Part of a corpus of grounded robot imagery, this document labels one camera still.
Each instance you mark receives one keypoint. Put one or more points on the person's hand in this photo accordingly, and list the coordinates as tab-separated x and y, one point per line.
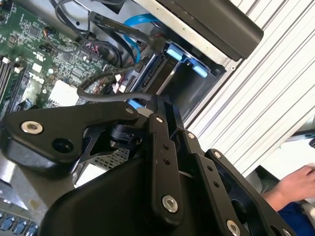
297	182

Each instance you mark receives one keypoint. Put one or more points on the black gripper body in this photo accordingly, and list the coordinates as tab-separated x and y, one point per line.
103	204

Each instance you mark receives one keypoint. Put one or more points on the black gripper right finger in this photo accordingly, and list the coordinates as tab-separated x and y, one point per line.
221	186

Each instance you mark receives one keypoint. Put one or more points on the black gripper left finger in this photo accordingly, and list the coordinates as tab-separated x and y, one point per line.
49	123

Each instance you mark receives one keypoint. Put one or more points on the hard disk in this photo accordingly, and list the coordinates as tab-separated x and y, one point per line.
175	52

